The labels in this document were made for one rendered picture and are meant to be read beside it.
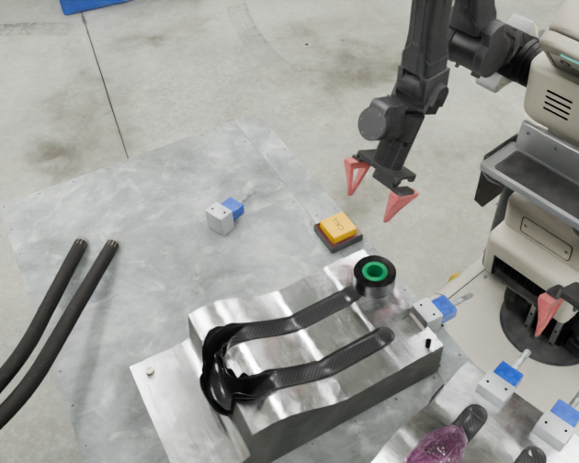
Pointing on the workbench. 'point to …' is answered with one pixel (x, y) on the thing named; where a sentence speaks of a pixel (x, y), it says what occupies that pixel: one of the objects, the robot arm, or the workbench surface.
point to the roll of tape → (374, 265)
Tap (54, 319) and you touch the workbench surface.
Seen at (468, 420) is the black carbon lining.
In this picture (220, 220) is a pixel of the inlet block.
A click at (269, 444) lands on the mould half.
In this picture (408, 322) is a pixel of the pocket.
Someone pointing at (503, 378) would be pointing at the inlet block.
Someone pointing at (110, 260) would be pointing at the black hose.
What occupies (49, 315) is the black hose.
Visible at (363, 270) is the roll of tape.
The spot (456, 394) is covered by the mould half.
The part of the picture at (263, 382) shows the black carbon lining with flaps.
